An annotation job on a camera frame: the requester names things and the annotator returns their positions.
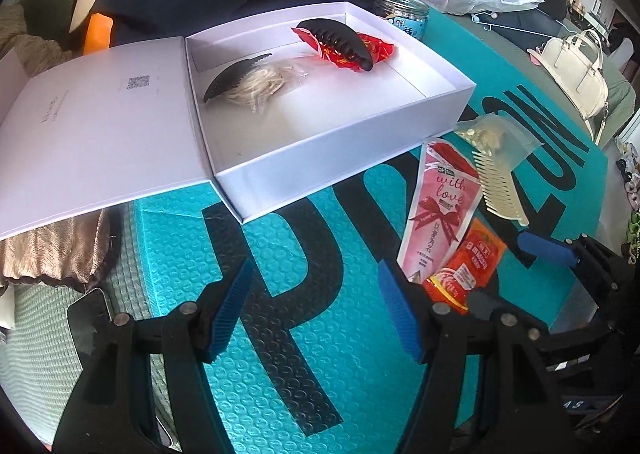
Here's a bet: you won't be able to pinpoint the white flower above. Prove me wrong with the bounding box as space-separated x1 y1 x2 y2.
220 57 312 114

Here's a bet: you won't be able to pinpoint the white handbag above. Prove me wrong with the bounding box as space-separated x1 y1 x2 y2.
540 29 610 136

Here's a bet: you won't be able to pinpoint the beige comb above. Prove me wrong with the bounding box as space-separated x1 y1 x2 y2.
470 147 530 228

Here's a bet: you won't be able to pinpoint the dark grey hair clip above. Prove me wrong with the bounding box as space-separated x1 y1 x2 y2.
202 53 274 104

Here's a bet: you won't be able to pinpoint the white wire hanger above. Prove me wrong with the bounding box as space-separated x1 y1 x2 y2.
470 12 577 44

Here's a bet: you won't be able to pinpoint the black hair clip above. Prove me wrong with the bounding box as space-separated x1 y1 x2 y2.
295 18 377 72

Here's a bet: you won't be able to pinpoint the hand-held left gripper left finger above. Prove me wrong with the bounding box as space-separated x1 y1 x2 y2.
52 258 256 454

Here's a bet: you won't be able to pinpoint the red snack packet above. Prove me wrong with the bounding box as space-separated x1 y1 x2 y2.
291 26 397 71

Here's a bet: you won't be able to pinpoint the clear jar with blue label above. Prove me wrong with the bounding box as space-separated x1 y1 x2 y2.
375 0 431 41

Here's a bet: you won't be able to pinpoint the orange sauce packet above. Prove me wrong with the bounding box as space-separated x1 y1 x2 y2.
422 218 507 313

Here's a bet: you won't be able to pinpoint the teal bubble mailer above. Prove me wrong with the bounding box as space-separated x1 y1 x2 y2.
132 9 609 437

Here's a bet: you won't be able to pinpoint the green sofa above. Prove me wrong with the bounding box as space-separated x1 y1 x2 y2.
0 0 640 435

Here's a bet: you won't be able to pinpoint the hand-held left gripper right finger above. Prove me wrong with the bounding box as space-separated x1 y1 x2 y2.
377 259 581 454

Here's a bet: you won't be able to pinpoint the white cardboard box with lid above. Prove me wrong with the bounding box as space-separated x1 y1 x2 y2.
0 1 477 241

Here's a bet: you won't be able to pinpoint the clear zip bag beige contents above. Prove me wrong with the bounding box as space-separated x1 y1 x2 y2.
454 114 544 161

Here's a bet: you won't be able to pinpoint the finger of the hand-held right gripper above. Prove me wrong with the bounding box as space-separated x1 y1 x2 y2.
467 289 619 352
517 233 637 287

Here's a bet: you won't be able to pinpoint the black smartphone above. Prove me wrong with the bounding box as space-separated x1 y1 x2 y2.
66 288 127 366

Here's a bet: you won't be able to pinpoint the pink packet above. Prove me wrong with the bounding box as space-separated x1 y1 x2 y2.
397 137 485 284

